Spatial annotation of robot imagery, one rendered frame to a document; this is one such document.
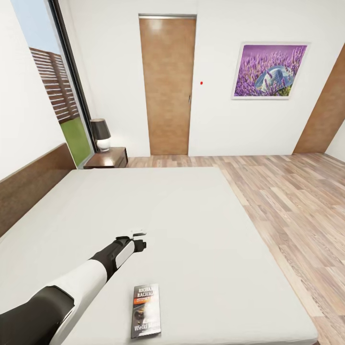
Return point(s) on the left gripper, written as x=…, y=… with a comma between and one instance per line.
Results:
x=139, y=245

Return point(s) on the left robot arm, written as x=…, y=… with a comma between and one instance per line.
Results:
x=50, y=314

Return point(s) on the fixed window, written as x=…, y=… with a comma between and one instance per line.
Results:
x=43, y=27

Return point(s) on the bed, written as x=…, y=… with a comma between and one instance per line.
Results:
x=218, y=282

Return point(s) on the nightstand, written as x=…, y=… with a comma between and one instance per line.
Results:
x=115, y=157

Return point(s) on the hardback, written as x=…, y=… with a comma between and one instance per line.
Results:
x=146, y=311

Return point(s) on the table lamp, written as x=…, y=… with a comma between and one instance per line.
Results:
x=100, y=132

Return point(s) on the painting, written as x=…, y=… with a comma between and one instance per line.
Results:
x=269, y=69

